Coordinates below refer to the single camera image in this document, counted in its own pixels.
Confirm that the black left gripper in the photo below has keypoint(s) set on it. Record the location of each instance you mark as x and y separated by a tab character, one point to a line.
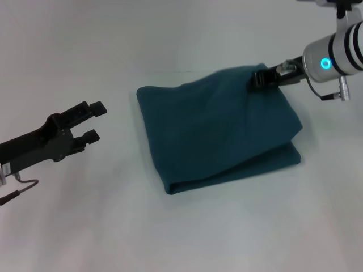
37	144

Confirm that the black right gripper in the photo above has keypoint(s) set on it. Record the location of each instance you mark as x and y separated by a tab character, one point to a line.
289	75

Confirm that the teal blue t-shirt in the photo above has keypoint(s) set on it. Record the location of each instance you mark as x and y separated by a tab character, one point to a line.
215	127

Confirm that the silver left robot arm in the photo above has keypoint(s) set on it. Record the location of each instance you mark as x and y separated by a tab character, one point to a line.
2	177

